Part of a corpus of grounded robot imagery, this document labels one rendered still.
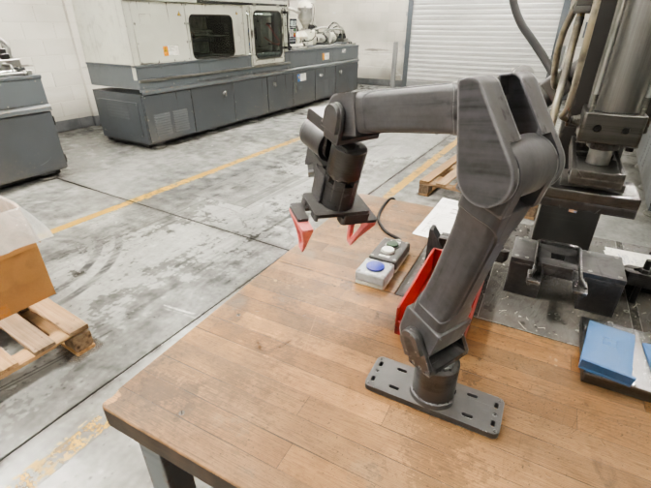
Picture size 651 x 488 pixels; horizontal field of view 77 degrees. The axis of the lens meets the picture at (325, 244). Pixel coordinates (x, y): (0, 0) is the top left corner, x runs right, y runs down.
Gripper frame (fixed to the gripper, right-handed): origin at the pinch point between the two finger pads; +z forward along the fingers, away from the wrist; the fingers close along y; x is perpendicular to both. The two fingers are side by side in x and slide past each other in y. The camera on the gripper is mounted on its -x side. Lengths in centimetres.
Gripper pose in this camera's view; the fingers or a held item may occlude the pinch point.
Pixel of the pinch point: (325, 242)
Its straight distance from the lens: 74.9
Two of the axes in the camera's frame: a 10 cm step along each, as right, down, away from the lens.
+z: -1.8, 7.6, 6.2
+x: 3.8, 6.4, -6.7
